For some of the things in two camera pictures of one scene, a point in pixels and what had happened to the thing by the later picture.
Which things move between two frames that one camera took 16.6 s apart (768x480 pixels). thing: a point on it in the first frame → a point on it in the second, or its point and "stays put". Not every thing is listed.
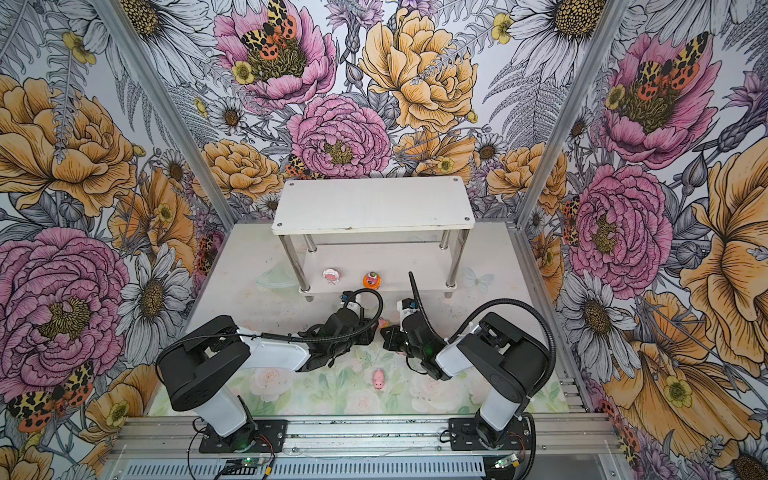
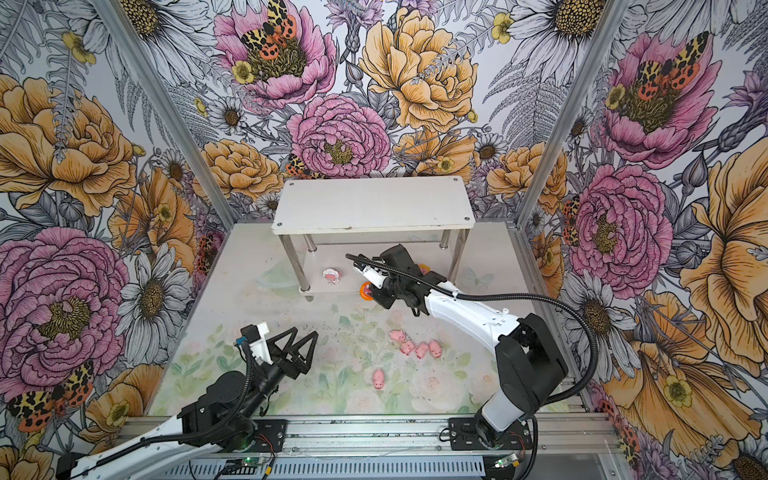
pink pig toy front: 378,379 stays put
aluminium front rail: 184,434 stays put
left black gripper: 367,336 → 301,363
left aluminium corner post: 116,16 stays put
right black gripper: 391,343 → 381,298
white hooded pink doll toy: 331,275 stays put
